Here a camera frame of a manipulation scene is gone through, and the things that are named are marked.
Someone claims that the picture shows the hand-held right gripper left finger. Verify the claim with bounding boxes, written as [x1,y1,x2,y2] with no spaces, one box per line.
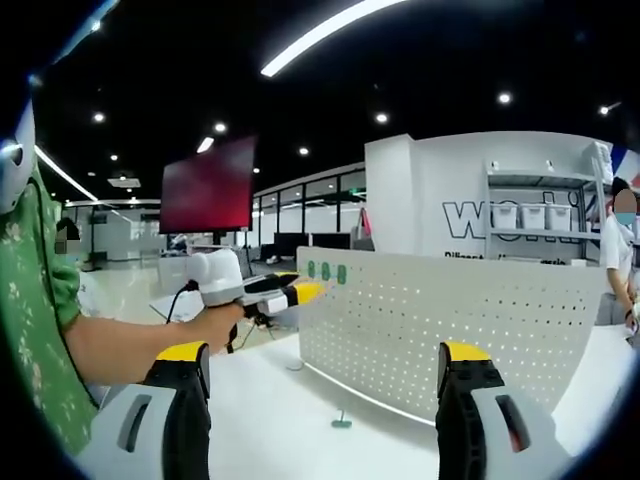
[82,340,214,480]

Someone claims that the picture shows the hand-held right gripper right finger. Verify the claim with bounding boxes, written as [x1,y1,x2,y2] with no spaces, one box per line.
[434,340,567,480]

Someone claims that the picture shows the white perforated mounting plate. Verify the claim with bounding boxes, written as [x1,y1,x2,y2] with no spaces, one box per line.
[287,245,607,427]

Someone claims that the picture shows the person's left hand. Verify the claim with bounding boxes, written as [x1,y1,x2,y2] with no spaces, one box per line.
[198,302,247,356]

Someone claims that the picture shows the black computer monitor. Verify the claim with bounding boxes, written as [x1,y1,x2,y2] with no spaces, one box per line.
[310,232,352,250]
[273,232,311,250]

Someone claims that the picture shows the large red display screen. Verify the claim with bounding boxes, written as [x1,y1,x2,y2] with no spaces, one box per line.
[159,134,257,235]

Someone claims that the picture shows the red folding ladder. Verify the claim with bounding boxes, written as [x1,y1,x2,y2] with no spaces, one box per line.
[355,207,375,251]

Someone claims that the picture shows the person's green floral shirt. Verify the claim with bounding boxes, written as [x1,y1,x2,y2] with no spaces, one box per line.
[0,164,99,457]

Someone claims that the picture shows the round ceiling downlights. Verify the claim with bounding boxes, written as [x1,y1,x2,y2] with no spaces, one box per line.
[92,89,612,176]

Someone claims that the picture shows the white storage bin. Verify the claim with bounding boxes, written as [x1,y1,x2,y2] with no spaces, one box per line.
[492,205,521,232]
[521,205,547,232]
[546,204,572,231]

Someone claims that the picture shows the white chest device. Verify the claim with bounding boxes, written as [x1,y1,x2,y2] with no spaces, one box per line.
[0,97,37,216]

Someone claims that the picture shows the long ceiling light strip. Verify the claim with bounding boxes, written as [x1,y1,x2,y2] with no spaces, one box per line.
[260,0,401,77]

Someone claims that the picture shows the grey metal shelf rack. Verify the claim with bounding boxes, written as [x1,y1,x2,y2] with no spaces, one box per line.
[484,158,619,266]

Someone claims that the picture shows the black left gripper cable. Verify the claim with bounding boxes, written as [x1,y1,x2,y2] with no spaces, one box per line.
[166,279,201,325]

